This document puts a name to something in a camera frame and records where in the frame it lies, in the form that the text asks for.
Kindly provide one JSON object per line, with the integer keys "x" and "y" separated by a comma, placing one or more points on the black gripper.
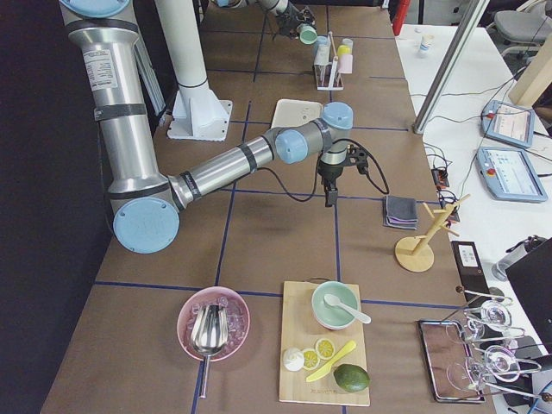
{"x": 331, "y": 173}
{"x": 285, "y": 20}

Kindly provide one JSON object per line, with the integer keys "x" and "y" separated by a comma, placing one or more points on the green cup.
{"x": 307, "y": 34}

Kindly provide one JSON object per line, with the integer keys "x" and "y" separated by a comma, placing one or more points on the beige rabbit tray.
{"x": 294, "y": 113}

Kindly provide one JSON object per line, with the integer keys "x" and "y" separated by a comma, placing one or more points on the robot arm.
{"x": 267, "y": 6}
{"x": 146, "y": 204}

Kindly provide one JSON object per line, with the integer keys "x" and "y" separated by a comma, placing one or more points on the blue cup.
{"x": 321, "y": 40}

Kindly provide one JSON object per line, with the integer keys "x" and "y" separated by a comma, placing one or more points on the beige cup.
{"x": 322, "y": 55}

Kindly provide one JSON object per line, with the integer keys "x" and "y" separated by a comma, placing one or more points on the yellow cup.
{"x": 344, "y": 50}

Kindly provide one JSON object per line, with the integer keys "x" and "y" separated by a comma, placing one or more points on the pink cup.
{"x": 345, "y": 63}

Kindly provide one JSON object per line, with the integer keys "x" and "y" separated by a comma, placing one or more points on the white paper cup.
{"x": 425, "y": 45}

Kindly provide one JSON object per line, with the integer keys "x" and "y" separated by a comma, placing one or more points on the black glass rack tray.
{"x": 443, "y": 347}

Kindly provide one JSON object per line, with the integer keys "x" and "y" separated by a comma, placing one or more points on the grey folded cloth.
{"x": 400, "y": 213}

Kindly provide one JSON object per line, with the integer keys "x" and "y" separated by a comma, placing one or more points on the wooden mug tree stand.
{"x": 414, "y": 252}

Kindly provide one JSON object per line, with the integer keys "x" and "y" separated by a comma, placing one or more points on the white spoon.
{"x": 335, "y": 301}

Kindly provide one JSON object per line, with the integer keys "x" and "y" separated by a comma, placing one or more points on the green bowl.
{"x": 333, "y": 317}

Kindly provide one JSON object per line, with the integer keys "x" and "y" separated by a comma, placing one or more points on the pink ice bowl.
{"x": 232, "y": 313}

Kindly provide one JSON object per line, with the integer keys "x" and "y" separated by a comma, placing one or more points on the lemon slice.
{"x": 325, "y": 348}
{"x": 311, "y": 359}

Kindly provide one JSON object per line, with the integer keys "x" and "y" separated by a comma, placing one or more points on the black label box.
{"x": 469, "y": 266}

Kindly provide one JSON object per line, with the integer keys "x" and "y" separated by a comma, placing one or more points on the white garlic bulb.
{"x": 293, "y": 359}

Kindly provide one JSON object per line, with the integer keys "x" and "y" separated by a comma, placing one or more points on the yellow plastic knife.
{"x": 321, "y": 372}

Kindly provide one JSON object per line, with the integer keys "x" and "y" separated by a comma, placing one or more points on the teach pendant near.
{"x": 509, "y": 175}

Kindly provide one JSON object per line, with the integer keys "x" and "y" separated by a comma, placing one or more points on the teach pendant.
{"x": 508, "y": 123}
{"x": 509, "y": 175}

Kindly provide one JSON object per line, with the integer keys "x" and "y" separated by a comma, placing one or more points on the metal ice scoop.
{"x": 208, "y": 337}

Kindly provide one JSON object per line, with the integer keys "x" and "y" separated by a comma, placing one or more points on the green lime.
{"x": 351, "y": 378}

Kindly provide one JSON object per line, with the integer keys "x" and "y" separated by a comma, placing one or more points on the teach pendant far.
{"x": 508, "y": 123}

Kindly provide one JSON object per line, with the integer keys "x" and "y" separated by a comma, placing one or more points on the wine glass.
{"x": 491, "y": 313}

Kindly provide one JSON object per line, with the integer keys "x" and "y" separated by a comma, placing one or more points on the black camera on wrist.
{"x": 358, "y": 157}

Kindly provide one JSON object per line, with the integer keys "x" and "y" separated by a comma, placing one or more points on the white wire cup rack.
{"x": 327, "y": 78}

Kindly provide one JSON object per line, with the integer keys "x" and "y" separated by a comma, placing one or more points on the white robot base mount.
{"x": 197, "y": 113}

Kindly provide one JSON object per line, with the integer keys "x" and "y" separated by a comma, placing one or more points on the aluminium frame post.
{"x": 463, "y": 33}

